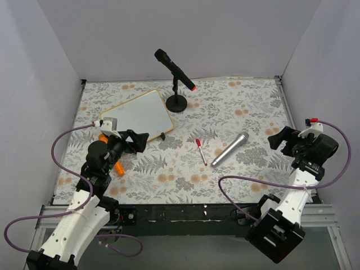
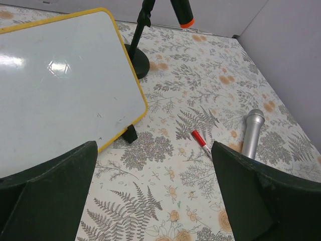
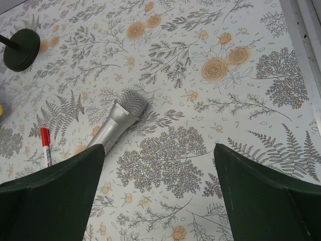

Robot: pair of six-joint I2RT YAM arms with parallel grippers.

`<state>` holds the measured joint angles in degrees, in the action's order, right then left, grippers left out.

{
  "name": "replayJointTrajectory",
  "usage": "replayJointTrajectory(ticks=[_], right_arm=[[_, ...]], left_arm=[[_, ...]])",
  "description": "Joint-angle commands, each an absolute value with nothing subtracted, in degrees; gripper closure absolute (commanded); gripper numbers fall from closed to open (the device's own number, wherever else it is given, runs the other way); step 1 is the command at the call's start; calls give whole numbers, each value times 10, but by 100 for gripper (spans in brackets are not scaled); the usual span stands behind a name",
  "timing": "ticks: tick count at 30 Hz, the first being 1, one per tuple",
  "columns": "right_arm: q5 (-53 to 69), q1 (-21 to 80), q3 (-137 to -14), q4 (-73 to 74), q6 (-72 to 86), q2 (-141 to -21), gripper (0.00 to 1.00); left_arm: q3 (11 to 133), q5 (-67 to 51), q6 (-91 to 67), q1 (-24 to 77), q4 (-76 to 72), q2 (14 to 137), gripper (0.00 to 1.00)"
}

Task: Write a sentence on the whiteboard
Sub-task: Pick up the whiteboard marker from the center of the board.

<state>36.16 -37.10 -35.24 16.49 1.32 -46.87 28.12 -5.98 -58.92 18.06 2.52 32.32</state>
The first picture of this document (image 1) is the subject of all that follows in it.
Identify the yellow framed whiteboard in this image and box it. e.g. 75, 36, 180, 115
100, 90, 175, 141

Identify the red whiteboard marker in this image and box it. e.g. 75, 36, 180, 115
196, 139, 208, 166

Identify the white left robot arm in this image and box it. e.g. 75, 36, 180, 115
26, 129, 149, 269

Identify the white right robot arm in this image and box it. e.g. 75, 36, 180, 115
246, 120, 339, 263

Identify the silver microphone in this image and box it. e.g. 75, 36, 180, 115
211, 132, 249, 167

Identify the black round microphone stand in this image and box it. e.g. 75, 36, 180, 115
165, 76, 187, 113

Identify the floral patterned table mat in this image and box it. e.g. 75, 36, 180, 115
52, 78, 314, 205

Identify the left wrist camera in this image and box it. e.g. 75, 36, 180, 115
93, 117, 122, 138

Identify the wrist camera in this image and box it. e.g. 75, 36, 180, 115
93, 117, 122, 138
298, 118, 323, 138

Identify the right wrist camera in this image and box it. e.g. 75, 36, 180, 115
298, 118, 323, 138

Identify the black microphone orange ring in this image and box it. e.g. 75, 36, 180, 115
154, 48, 197, 92

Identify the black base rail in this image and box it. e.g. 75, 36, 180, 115
107, 204, 254, 237

